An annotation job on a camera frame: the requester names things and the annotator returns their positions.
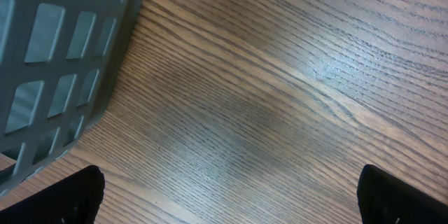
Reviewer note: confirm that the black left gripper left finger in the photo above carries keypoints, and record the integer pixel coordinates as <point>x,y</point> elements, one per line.
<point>75,199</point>

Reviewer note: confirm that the grey plastic basket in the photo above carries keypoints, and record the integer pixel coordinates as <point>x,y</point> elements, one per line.
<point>59,63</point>

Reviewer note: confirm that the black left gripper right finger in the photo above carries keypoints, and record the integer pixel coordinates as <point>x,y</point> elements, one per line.
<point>383,198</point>

